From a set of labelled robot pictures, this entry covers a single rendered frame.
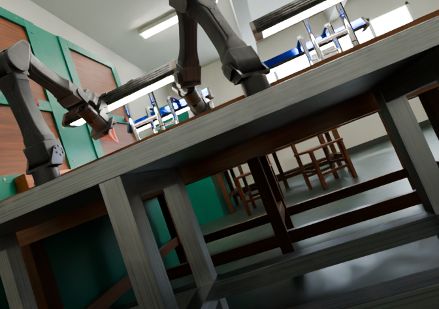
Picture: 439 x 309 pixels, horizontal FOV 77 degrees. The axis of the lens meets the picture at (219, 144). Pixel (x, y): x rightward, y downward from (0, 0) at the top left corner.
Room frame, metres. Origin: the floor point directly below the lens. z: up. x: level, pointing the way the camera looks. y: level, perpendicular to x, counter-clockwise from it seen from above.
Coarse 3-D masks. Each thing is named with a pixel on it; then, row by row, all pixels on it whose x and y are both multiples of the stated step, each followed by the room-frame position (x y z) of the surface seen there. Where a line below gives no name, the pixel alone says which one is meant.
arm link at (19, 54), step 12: (12, 48) 0.69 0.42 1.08; (24, 48) 0.74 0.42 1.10; (12, 60) 0.68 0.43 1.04; (24, 60) 0.72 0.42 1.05; (36, 60) 0.79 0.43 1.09; (36, 72) 0.79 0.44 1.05; (48, 72) 0.84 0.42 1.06; (48, 84) 0.85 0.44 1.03; (60, 84) 0.87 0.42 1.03; (72, 84) 0.92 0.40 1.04; (60, 96) 0.91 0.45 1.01; (72, 96) 0.92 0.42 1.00
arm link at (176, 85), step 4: (176, 72) 0.90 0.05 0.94; (176, 76) 0.90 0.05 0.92; (180, 76) 0.89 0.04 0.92; (176, 80) 0.91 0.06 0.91; (180, 80) 0.90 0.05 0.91; (200, 80) 0.94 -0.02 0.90; (172, 84) 1.01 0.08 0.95; (176, 84) 0.94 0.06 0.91; (180, 84) 0.91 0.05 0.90; (184, 84) 0.93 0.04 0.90; (188, 84) 0.93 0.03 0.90; (192, 84) 0.93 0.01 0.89; (196, 84) 0.94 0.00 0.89; (200, 84) 0.95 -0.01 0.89; (172, 88) 1.02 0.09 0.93; (176, 88) 0.99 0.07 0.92; (180, 88) 0.92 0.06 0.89; (176, 92) 0.99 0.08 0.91; (180, 96) 1.00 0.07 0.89
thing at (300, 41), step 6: (330, 24) 1.42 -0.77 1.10; (324, 30) 1.49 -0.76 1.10; (330, 30) 1.41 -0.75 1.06; (300, 36) 1.45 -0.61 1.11; (300, 42) 1.45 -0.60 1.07; (336, 42) 1.41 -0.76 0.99; (306, 48) 1.44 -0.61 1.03; (336, 48) 1.41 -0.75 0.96; (306, 54) 1.44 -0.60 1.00; (324, 54) 1.43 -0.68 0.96; (312, 60) 1.44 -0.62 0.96
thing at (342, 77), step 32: (416, 32) 0.39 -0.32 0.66; (352, 64) 0.41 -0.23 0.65; (384, 64) 0.40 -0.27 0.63; (256, 96) 0.44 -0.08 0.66; (288, 96) 0.43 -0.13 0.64; (320, 96) 0.45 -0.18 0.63; (352, 96) 0.66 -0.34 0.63; (192, 128) 0.46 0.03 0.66; (224, 128) 0.45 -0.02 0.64; (256, 128) 0.56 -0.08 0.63; (128, 160) 0.48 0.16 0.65; (160, 160) 0.49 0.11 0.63; (192, 160) 0.74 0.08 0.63; (32, 192) 0.51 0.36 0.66; (64, 192) 0.50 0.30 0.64; (96, 192) 0.62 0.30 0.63; (0, 224) 0.54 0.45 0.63; (32, 224) 0.85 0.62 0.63
